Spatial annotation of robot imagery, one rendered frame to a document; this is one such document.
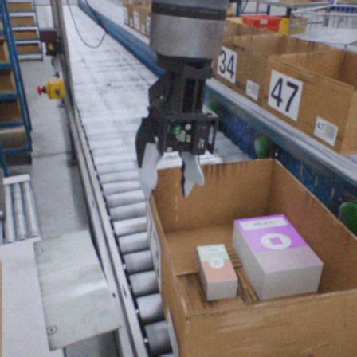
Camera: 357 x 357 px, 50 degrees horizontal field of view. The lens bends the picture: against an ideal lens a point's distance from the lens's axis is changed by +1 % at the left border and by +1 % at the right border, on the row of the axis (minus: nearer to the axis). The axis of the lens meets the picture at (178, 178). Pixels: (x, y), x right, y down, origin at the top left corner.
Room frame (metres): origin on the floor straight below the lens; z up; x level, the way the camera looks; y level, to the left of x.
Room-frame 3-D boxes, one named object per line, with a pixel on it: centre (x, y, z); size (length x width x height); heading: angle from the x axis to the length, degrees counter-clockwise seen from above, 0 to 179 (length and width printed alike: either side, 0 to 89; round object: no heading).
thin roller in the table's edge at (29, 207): (0.83, 0.38, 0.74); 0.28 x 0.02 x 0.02; 23
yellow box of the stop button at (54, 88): (1.57, 0.52, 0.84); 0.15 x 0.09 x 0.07; 18
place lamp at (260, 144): (1.06, -0.25, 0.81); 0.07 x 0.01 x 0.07; 18
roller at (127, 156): (1.20, 0.05, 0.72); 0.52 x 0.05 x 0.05; 108
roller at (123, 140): (1.32, 0.09, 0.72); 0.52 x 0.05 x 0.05; 108
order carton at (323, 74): (1.08, -0.47, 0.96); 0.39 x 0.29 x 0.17; 18
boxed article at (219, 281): (0.55, -0.07, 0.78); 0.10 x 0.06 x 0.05; 9
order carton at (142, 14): (2.94, 0.14, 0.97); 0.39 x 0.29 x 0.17; 18
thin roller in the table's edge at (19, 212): (0.82, 0.41, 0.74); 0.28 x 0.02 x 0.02; 23
